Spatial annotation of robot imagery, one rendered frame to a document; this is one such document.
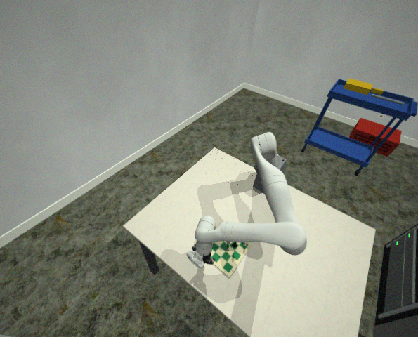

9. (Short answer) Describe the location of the green and cream chessboard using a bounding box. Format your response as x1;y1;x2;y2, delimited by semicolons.
211;241;252;277

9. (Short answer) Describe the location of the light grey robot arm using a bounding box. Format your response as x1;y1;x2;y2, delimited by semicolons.
186;132;307;268

